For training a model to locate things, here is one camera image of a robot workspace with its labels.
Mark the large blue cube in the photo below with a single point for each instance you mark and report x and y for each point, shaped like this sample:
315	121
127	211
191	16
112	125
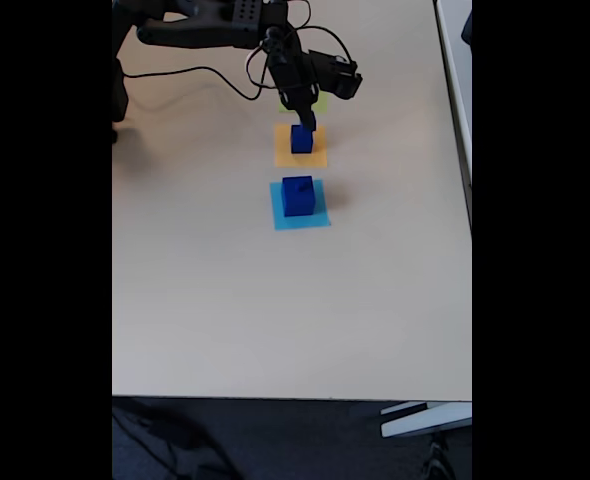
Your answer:
290	192

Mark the white side table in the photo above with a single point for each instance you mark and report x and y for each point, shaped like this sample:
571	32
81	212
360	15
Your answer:
457	75

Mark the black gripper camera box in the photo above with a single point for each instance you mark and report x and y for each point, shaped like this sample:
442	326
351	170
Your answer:
340	75

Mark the light blue paper square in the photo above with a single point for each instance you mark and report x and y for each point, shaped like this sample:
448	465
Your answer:
277	220

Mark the dark chair part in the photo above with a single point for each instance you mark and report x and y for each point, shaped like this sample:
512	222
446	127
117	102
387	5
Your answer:
468	30

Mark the white table foot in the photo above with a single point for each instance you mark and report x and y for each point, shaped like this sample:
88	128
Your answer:
425	422

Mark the orange paper square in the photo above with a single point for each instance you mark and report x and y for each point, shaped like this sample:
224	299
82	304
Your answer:
282	157

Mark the green paper square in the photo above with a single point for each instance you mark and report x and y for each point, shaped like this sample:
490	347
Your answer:
322	104

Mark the medium blue cube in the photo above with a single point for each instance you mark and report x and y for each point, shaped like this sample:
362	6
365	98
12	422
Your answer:
301	142

